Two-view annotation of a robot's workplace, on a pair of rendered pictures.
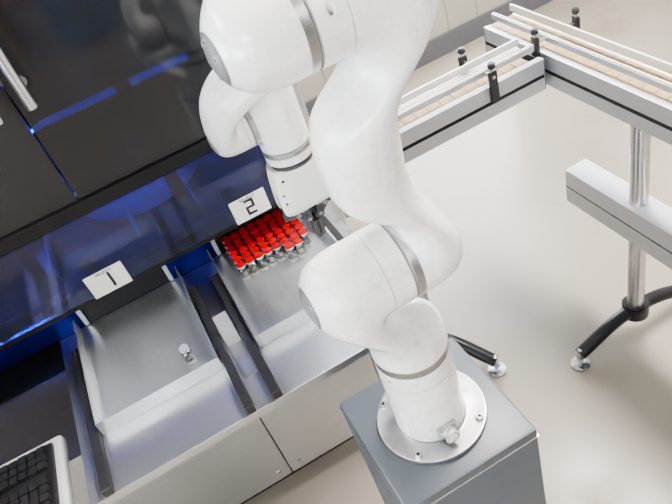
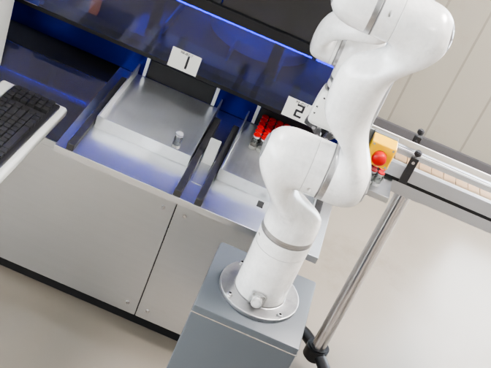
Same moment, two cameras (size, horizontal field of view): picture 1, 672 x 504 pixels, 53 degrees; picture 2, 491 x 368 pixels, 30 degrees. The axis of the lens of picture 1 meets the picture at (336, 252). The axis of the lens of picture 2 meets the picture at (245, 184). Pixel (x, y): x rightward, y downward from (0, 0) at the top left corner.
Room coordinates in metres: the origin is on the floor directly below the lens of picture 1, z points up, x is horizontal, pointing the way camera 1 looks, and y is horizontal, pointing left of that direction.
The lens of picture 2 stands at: (-0.94, -0.30, 2.18)
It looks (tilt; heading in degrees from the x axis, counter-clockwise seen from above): 33 degrees down; 13
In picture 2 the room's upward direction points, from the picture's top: 23 degrees clockwise
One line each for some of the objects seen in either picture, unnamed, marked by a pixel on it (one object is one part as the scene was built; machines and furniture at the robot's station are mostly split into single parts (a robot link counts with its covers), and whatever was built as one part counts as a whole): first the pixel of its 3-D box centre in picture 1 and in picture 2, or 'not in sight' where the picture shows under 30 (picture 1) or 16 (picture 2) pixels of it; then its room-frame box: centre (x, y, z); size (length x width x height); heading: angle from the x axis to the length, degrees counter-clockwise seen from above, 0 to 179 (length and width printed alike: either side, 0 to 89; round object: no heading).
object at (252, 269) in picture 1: (274, 254); (280, 152); (1.19, 0.13, 0.90); 0.18 x 0.02 x 0.05; 103
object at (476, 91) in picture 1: (423, 111); (465, 185); (1.52, -0.34, 0.92); 0.69 x 0.15 x 0.16; 103
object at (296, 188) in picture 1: (299, 177); (335, 107); (0.98, 0.01, 1.21); 0.10 x 0.07 x 0.11; 104
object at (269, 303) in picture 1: (282, 266); (277, 162); (1.14, 0.12, 0.90); 0.34 x 0.26 x 0.04; 13
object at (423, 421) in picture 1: (421, 383); (272, 263); (0.67, -0.06, 0.95); 0.19 x 0.19 x 0.18
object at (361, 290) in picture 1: (374, 306); (293, 183); (0.67, -0.02, 1.16); 0.19 x 0.12 x 0.24; 103
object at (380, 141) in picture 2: not in sight; (381, 150); (1.31, -0.10, 1.00); 0.08 x 0.07 x 0.07; 13
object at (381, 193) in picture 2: not in sight; (369, 179); (1.36, -0.10, 0.87); 0.14 x 0.13 x 0.02; 13
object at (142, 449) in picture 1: (228, 331); (210, 157); (1.04, 0.27, 0.87); 0.70 x 0.48 x 0.02; 103
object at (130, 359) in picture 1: (143, 342); (161, 112); (1.07, 0.45, 0.90); 0.34 x 0.26 x 0.04; 13
